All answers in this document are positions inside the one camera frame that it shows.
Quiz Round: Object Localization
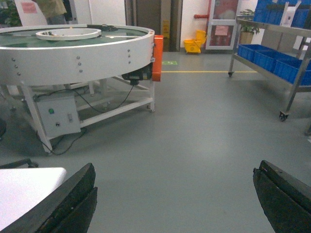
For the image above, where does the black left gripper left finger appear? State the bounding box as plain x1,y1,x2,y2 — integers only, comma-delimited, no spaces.
1,163,98,233

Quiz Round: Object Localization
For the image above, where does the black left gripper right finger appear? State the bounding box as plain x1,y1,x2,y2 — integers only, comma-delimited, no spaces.
253,160,311,233

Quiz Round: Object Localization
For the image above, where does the white control box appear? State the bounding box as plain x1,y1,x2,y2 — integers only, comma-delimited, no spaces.
35,92,81,137

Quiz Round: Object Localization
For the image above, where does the steel shelf cart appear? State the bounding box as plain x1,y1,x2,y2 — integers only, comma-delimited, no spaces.
228,15,311,121

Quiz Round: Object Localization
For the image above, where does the white table corner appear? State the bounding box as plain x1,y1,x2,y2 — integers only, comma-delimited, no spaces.
0,167,67,230

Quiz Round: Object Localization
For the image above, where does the white round conveyor table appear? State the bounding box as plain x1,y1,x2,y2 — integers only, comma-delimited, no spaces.
0,24,155,153

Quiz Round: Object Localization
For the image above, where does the blue bin on cart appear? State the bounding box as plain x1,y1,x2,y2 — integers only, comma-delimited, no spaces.
238,44,302,84

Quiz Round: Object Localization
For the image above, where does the orange guard panel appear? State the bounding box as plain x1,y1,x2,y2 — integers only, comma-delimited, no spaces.
152,35,164,82

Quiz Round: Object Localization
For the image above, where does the potted green plant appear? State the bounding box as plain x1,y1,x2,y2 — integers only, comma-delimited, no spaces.
239,9,259,44

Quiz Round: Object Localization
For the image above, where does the yellow mop bucket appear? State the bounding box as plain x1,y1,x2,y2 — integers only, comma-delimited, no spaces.
184,30,207,53

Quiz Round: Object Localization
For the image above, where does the yellow wet floor sign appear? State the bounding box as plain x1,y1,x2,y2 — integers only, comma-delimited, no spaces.
162,20,170,39

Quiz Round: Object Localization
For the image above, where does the black power cable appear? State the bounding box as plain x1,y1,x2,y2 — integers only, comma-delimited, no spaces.
35,83,135,155

